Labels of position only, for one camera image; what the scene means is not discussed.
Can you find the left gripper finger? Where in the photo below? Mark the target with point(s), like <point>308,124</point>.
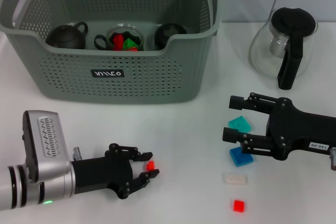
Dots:
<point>139,155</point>
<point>143,178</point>

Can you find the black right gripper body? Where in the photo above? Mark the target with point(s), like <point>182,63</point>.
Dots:
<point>294,128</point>

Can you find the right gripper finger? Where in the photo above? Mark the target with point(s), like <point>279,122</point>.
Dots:
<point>254,143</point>
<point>253,103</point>

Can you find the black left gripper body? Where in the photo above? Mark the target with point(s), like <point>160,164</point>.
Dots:
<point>105,174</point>

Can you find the red sloped toy brick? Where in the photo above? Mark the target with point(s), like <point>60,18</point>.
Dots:
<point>151,165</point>

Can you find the long red toy brick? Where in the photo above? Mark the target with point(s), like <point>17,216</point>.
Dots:
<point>132,49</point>

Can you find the green toy brick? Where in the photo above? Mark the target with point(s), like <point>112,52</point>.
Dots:
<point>129,43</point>

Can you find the dark red curved toy piece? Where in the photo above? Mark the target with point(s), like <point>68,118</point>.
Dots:
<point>118,41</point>

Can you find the grey perforated storage bin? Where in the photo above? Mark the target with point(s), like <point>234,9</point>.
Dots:
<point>78,87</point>

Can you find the blue square toy plate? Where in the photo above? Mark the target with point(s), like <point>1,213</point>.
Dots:
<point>239,158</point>

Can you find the teal square toy plate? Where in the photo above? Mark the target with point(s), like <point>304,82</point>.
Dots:
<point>240,124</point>

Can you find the white toy brick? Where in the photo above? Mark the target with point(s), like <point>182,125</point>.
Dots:
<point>235,179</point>

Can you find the red square toy brick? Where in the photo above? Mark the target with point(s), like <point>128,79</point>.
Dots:
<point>239,205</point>

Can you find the black clay teapot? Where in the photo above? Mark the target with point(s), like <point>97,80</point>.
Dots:
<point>65,37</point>

